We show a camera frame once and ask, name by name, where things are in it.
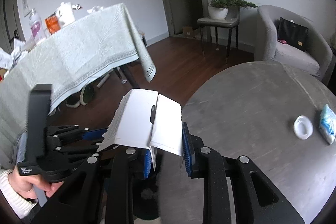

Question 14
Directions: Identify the white paper sheet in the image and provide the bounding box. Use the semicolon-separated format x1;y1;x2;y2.
97;89;183;167

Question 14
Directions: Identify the white ring cap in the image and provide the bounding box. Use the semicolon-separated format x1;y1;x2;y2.
293;115;313;140

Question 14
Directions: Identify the blue white tissue pack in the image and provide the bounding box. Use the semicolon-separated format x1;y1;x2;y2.
319;104;336;145

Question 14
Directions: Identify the person's left hand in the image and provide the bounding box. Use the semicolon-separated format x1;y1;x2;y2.
8;166;64;199

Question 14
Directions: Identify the black table leg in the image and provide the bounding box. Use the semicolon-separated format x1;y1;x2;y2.
120;65;140;89

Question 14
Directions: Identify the white patterned tablecloth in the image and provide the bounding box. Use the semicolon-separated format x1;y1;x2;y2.
1;3;156;169

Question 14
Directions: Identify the round grey coffee table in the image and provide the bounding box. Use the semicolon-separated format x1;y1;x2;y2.
157;61;336;224

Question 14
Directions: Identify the orange snack bag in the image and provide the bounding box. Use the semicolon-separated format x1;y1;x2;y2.
45;12;61;35

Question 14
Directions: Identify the small cardboard box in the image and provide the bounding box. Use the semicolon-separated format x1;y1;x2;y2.
182;26;195;37

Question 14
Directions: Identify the white kettle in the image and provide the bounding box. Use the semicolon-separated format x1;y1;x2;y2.
55;2;75;28

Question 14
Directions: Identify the white purple bottle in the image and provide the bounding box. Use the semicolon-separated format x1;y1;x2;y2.
29;9;46;43

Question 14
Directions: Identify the grey dining chair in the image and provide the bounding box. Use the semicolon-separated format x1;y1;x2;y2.
197;0;240;62

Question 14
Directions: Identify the potted green plant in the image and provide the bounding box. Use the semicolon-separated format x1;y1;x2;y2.
208;0;258;20

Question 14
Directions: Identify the black handbag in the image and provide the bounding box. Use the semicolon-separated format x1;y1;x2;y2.
277;18;309;52

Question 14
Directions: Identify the grey armchair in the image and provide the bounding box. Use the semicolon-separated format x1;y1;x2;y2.
254;5;333;81

